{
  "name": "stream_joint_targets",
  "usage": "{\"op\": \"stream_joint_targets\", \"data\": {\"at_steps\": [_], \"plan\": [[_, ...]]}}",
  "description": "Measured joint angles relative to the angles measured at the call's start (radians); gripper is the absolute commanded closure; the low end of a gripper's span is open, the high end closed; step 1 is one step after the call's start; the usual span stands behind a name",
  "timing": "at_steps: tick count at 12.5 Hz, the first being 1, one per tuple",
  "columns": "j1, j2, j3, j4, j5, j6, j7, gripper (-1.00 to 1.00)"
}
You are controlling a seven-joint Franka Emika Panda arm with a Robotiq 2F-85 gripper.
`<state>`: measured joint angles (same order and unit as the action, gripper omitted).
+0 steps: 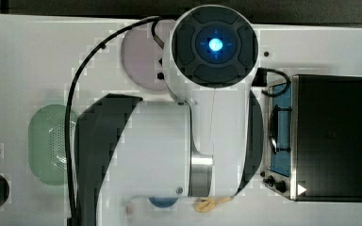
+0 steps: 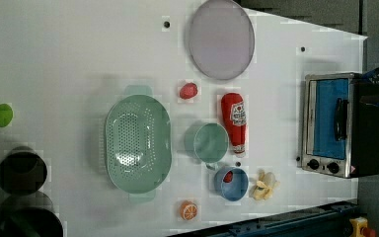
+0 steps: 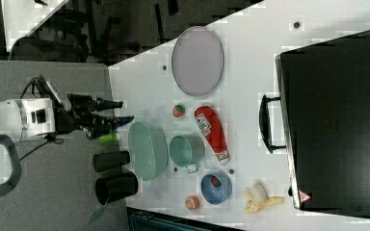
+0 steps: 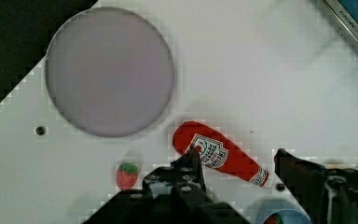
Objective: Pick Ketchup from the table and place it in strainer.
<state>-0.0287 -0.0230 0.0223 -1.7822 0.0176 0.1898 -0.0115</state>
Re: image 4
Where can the grey round plate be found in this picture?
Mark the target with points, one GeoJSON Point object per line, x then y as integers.
{"type": "Point", "coordinates": [109, 72]}

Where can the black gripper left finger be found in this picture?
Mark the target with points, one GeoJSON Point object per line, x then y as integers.
{"type": "Point", "coordinates": [187, 170]}

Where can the blue cup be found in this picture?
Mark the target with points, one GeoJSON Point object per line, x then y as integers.
{"type": "Point", "coordinates": [289, 212]}

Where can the red ketchup bottle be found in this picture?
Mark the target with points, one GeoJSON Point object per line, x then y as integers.
{"type": "Point", "coordinates": [219, 153]}

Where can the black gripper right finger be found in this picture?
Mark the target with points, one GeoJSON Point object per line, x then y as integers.
{"type": "Point", "coordinates": [329, 196]}

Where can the red toy strawberry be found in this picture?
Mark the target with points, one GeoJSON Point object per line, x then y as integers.
{"type": "Point", "coordinates": [127, 175]}

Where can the small red fruit in cup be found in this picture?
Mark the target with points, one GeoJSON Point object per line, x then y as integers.
{"type": "Point", "coordinates": [274, 219]}

